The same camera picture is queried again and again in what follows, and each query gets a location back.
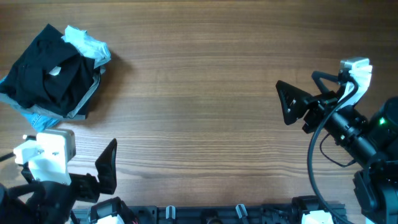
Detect black polo shirt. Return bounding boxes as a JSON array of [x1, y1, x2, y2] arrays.
[[1, 24, 95, 111]]

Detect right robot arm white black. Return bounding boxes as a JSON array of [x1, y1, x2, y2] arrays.
[[275, 81, 397, 223]]

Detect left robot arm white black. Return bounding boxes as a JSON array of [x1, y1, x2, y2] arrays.
[[1, 139, 118, 223]]

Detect blue denim jeans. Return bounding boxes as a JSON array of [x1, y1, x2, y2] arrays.
[[1, 93, 60, 132]]

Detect light blue folded shirt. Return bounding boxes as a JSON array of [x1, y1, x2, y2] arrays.
[[62, 26, 111, 68]]

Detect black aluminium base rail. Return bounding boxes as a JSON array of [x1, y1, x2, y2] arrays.
[[70, 203, 346, 224]]

